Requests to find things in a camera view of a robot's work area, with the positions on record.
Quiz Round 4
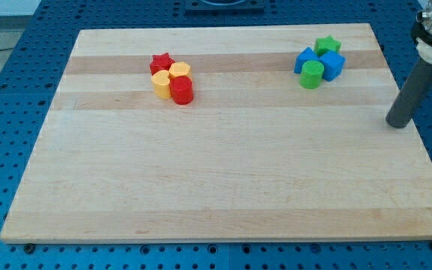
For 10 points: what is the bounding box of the green star block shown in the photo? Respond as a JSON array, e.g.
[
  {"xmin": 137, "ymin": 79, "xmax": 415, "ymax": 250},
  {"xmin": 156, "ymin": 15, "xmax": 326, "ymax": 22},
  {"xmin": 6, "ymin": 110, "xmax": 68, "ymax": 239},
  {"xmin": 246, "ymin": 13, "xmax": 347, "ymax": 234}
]
[{"xmin": 313, "ymin": 35, "xmax": 341, "ymax": 56}]

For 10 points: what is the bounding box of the green cylinder block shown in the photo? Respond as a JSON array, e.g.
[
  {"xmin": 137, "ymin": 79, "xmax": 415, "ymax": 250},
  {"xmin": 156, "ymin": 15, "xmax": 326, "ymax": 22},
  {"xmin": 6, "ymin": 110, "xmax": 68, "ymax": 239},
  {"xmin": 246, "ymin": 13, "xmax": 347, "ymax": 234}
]
[{"xmin": 299, "ymin": 60, "xmax": 324, "ymax": 89}]

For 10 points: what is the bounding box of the blue cube block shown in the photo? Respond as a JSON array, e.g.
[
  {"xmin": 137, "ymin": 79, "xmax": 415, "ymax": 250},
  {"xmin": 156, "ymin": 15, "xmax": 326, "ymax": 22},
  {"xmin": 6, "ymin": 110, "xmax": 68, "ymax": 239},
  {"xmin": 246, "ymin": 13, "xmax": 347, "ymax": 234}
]
[{"xmin": 319, "ymin": 51, "xmax": 346, "ymax": 82}]

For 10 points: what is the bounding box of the blue triangle block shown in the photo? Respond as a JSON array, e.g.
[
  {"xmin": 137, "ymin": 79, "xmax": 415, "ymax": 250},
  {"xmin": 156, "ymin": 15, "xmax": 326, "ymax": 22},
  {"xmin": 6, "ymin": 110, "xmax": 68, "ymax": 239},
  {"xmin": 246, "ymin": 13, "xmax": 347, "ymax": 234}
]
[{"xmin": 294, "ymin": 47, "xmax": 319, "ymax": 74}]

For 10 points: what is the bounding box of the red cylinder block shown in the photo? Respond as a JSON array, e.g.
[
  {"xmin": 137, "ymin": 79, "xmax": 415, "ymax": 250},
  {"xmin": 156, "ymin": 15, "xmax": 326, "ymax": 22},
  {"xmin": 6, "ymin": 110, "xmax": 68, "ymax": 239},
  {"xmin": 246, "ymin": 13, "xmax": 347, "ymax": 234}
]
[{"xmin": 169, "ymin": 76, "xmax": 194, "ymax": 105}]

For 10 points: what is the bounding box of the wooden board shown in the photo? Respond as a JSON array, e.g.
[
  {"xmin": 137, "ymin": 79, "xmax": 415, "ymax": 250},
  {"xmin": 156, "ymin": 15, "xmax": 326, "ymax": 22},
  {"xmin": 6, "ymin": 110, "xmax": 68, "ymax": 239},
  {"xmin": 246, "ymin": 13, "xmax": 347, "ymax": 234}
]
[{"xmin": 0, "ymin": 23, "xmax": 432, "ymax": 244}]

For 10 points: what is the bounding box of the red star block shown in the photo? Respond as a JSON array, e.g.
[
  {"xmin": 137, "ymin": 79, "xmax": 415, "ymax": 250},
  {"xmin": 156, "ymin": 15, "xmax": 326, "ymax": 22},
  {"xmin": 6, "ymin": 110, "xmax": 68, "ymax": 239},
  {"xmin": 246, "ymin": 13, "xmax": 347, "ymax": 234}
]
[{"xmin": 149, "ymin": 52, "xmax": 176, "ymax": 75}]

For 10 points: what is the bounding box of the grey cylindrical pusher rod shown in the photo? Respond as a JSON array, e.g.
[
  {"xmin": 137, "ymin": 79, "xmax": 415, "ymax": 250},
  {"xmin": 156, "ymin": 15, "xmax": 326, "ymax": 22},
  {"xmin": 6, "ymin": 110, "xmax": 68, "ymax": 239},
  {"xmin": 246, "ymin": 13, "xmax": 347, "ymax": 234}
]
[{"xmin": 385, "ymin": 37, "xmax": 432, "ymax": 128}]

